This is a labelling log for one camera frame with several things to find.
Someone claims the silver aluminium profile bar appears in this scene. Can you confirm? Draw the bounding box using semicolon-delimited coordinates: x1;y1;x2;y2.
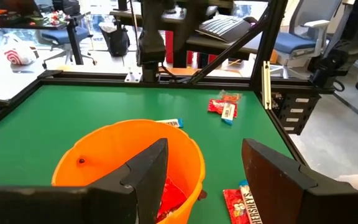
261;60;273;111

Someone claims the white mounting bracket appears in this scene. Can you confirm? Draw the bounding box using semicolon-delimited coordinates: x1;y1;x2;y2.
124;68;143;83

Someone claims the black computer keyboard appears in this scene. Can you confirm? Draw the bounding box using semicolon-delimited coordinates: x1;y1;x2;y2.
195;14;252;44

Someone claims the black side table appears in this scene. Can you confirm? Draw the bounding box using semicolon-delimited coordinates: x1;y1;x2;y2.
0;0;84;66

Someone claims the orange plastic bucket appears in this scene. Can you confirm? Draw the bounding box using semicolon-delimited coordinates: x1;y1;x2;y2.
51;119;206;224

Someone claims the grey-backed blue office chair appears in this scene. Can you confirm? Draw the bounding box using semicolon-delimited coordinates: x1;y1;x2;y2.
272;0;344;78

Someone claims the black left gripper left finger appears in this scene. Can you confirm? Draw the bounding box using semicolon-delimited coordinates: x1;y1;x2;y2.
88;138;170;224

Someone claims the black labelled drawer rack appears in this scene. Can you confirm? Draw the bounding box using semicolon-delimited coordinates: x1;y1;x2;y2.
272;91;321;136

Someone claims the white blue Hershey's bar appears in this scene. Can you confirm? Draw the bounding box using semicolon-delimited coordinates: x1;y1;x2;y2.
221;101;237;126
156;118;185;129
239;179;264;224

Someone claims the dark office desk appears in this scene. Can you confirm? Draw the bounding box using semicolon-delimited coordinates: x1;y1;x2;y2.
110;0;279;69

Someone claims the black equipment mount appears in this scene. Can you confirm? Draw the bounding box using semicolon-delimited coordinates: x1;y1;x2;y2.
309;39;358;91

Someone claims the red cabinet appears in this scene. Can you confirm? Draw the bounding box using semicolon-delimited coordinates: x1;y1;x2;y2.
165;30;217;68

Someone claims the white bag with red rings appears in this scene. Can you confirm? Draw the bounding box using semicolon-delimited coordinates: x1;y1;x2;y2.
2;33;40;66

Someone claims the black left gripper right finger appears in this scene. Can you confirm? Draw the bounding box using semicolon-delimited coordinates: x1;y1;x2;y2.
241;138;319;224

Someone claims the black aluminium table frame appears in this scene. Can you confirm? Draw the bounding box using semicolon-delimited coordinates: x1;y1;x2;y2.
0;0;358;166

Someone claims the black bag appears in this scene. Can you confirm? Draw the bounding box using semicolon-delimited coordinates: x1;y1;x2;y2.
99;21;131;57

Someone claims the red white candy pile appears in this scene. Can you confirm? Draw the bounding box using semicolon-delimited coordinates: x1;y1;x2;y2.
47;11;67;26

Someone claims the green table mat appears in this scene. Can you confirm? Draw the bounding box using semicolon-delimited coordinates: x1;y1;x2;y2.
0;84;295;224

